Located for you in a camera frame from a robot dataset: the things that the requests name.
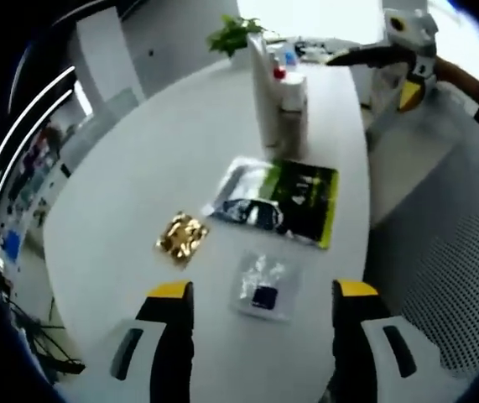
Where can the green and black sachet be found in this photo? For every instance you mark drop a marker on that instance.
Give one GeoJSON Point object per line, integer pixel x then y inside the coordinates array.
{"type": "Point", "coordinates": [310, 201]}

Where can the silver and blue sachet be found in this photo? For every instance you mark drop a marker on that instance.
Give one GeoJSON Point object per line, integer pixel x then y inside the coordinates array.
{"type": "Point", "coordinates": [243, 193]}

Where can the white skincare tube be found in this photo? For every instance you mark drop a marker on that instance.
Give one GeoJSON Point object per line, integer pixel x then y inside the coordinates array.
{"type": "Point", "coordinates": [264, 96]}

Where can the blue packet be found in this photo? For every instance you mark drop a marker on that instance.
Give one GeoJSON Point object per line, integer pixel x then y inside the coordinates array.
{"type": "Point", "coordinates": [290, 58]}

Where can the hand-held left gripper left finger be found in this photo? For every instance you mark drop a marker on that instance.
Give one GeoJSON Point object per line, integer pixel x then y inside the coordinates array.
{"type": "Point", "coordinates": [172, 344]}

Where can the ceiling light strip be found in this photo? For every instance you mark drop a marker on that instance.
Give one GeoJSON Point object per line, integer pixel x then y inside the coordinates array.
{"type": "Point", "coordinates": [54, 82]}
{"type": "Point", "coordinates": [54, 108]}

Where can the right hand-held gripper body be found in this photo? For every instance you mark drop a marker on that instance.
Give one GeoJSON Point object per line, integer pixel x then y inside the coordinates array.
{"type": "Point", "coordinates": [415, 33]}

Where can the grey mesh office chair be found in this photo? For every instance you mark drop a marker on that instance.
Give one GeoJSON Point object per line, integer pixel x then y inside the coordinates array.
{"type": "Point", "coordinates": [453, 252]}

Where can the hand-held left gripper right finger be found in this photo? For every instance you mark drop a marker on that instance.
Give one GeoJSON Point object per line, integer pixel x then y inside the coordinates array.
{"type": "Point", "coordinates": [352, 344]}

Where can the potted green plant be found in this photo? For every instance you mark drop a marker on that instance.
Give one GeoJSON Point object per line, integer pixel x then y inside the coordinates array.
{"type": "Point", "coordinates": [232, 35]}

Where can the gold foil sachet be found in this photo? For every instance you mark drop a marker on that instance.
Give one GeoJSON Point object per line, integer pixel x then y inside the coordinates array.
{"type": "Point", "coordinates": [182, 239]}

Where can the blue storage bin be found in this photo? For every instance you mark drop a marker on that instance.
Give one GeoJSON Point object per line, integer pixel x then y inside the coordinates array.
{"type": "Point", "coordinates": [12, 245]}

